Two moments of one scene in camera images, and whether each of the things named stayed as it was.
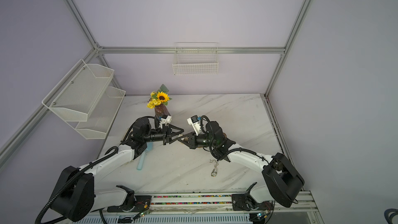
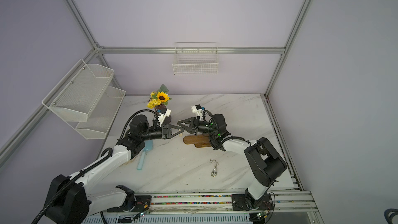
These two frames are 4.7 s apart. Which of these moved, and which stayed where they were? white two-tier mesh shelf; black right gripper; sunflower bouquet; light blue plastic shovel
Moved: black right gripper
Stayed: white two-tier mesh shelf; sunflower bouquet; light blue plastic shovel
